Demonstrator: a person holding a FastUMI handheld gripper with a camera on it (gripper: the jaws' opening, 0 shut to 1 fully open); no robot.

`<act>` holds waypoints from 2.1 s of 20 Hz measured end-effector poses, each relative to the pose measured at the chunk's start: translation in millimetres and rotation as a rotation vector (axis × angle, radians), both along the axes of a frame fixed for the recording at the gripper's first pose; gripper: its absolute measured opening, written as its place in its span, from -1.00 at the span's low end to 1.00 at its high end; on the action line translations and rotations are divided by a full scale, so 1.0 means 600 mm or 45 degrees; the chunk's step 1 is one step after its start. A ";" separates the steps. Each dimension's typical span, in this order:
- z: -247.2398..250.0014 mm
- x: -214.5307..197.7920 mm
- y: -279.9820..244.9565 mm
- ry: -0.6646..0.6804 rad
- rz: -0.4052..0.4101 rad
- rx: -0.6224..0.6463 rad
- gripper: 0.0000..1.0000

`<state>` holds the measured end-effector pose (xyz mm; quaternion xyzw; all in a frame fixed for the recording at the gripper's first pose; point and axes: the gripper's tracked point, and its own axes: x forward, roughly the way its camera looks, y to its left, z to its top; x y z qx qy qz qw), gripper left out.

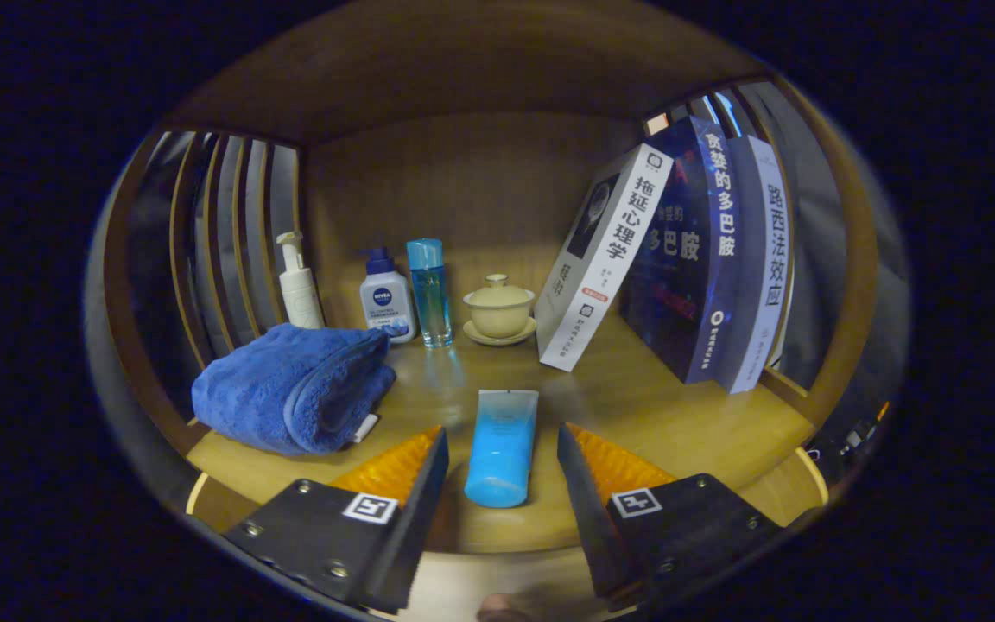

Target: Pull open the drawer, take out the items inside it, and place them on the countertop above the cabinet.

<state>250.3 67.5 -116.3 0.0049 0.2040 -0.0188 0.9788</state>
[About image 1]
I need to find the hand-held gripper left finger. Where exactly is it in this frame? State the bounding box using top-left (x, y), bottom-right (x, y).
top-left (223, 426), bottom-right (450, 614)

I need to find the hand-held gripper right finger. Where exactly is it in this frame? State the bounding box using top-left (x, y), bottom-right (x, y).
top-left (557, 422), bottom-right (783, 610)

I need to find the light blue tube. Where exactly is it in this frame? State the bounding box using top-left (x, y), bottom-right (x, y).
top-left (464, 389), bottom-right (540, 509)

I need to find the wooden countertop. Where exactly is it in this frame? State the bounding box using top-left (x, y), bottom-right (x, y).
top-left (187, 315), bottom-right (818, 554)

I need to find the wooden cabinet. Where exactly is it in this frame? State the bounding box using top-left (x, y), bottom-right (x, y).
top-left (100, 0), bottom-right (883, 622)

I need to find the blue rolled towel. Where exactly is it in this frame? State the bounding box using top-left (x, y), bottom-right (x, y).
top-left (191, 323), bottom-right (397, 457)

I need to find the white bottle with blue cap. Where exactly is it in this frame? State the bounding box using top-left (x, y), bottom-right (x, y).
top-left (359, 247), bottom-right (417, 345)

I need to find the clear blue bottle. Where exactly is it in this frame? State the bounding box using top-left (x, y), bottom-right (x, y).
top-left (406, 238), bottom-right (454, 349)

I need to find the beige lidded teacup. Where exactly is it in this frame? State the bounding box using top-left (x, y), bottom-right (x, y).
top-left (462, 274), bottom-right (539, 347)

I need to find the white pump bottle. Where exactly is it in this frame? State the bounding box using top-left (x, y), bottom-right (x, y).
top-left (276, 231), bottom-right (326, 330)

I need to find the dark blue book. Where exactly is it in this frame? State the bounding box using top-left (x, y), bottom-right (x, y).
top-left (618, 115), bottom-right (740, 384)

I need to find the white book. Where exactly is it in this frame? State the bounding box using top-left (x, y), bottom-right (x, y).
top-left (535, 143), bottom-right (674, 372)

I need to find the dark equipment with orange part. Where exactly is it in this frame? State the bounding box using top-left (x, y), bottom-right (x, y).
top-left (808, 402), bottom-right (891, 460)

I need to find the light purple book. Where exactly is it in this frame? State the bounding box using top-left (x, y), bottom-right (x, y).
top-left (713, 134), bottom-right (792, 395)

